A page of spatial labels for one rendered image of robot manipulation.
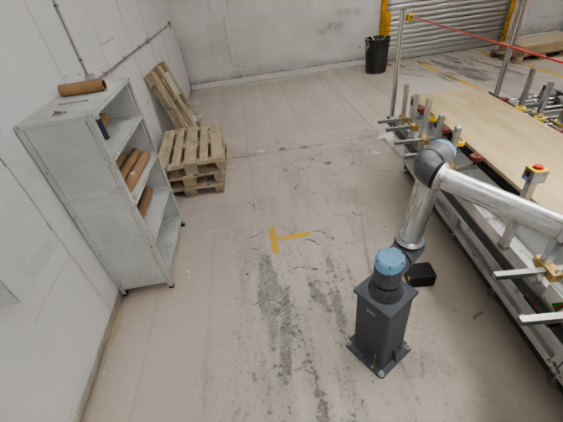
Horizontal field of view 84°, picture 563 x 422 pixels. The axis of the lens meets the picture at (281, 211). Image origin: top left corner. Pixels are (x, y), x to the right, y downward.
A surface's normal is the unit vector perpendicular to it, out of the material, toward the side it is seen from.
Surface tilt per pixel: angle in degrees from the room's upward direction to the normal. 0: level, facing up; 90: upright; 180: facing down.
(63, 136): 90
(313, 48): 90
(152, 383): 0
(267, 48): 90
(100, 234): 90
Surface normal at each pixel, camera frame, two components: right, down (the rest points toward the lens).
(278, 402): -0.11, -0.79
